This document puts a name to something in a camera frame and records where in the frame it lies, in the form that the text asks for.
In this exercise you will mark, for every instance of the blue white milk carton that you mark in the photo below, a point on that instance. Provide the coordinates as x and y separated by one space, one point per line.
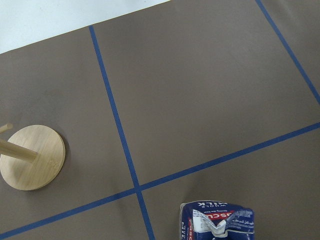
215 220

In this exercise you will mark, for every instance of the wooden cup tree stand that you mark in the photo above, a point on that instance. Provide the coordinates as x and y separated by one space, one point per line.
32 157

